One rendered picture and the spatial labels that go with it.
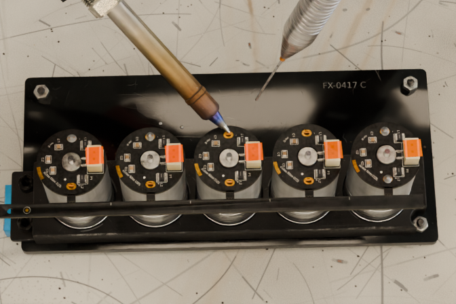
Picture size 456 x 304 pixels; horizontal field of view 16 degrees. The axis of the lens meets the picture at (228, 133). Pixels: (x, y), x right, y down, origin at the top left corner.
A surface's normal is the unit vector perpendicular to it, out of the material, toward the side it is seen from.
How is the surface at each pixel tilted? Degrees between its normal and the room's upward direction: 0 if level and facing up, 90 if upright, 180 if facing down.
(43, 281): 0
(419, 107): 0
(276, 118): 0
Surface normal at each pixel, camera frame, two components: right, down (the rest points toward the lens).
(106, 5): -0.08, 0.31
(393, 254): 0.00, -0.34
